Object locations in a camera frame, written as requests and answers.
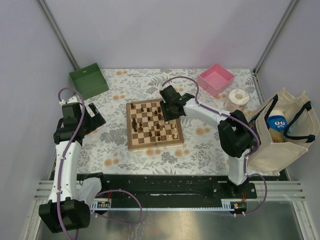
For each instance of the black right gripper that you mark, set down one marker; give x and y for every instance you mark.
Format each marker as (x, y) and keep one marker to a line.
(168, 117)

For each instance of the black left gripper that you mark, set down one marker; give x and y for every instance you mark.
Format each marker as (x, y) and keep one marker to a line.
(96, 121)

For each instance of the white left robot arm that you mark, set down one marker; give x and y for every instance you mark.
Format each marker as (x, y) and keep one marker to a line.
(68, 207)

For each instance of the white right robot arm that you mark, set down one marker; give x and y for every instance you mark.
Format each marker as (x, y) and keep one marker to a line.
(236, 137)

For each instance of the wooden chess board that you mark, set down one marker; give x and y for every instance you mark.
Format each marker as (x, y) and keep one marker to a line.
(152, 130)

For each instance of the dark chess piece cluster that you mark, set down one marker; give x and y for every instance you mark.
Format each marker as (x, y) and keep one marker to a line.
(134, 125)

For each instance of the green box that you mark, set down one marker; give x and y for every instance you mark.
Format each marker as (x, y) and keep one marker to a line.
(89, 81)

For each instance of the pink box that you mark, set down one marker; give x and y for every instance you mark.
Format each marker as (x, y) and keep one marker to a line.
(215, 79)

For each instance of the floral tablecloth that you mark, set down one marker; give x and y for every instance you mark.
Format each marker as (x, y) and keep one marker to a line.
(106, 148)

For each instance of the toilet paper roll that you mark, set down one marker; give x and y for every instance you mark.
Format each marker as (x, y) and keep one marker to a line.
(236, 100)

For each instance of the blue plush toy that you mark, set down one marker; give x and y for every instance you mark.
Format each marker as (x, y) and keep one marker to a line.
(277, 123)

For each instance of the cream canvas tote bag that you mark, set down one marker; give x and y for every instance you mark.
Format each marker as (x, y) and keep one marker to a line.
(277, 150)

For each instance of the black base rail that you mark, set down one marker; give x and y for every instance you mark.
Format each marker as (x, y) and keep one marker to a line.
(170, 191)

